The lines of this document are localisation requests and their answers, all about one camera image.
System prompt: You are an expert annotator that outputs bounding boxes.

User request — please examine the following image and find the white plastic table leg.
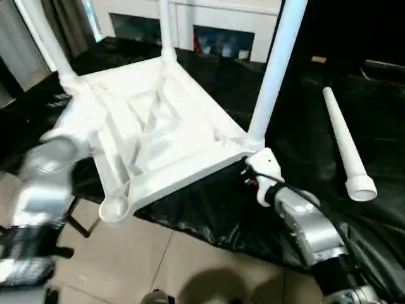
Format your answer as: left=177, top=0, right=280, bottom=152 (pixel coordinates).
left=247, top=0, right=310, bottom=153
left=159, top=0, right=178, bottom=63
left=321, top=87, right=378, bottom=203
left=13, top=0, right=79, bottom=86

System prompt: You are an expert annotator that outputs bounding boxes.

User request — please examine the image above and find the white plastic table top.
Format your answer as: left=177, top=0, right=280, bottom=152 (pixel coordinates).
left=56, top=53, right=264, bottom=229

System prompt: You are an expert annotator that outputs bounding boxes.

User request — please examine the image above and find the black mat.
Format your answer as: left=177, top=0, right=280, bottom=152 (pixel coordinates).
left=0, top=36, right=405, bottom=304

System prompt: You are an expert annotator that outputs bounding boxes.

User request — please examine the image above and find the dark brown rounded object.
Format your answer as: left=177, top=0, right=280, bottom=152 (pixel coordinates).
left=140, top=289, right=178, bottom=304

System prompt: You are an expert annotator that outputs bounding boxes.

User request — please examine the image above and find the white cabinet with glass doors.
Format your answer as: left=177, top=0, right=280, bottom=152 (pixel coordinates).
left=103, top=0, right=282, bottom=65

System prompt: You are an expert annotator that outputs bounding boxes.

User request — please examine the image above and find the long black bar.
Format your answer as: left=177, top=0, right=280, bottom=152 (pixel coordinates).
left=364, top=59, right=405, bottom=70

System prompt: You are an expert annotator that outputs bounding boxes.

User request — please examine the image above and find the grey curtain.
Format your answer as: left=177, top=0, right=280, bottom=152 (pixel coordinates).
left=40, top=0, right=96, bottom=58

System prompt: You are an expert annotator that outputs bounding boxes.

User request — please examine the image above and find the black folding table frame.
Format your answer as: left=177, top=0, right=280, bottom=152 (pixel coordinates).
left=56, top=195, right=103, bottom=259

